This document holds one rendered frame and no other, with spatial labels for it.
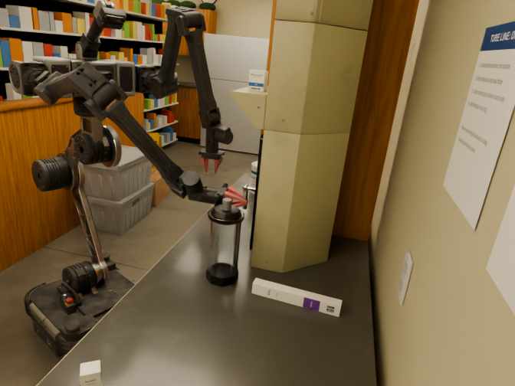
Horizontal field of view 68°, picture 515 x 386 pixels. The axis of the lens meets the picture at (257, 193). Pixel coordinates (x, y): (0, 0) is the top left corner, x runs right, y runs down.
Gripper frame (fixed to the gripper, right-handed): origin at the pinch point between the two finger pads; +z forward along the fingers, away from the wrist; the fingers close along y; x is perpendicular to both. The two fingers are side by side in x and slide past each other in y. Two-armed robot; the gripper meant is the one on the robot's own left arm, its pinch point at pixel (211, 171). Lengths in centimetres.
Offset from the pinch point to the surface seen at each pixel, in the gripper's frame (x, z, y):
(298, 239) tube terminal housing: -42, 5, 46
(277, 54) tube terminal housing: -46, -52, 35
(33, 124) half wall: 74, 9, -164
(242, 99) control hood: -46, -38, 25
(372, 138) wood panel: -8, -25, 66
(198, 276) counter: -58, 17, 18
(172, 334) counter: -84, 17, 22
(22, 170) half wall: 60, 40, -164
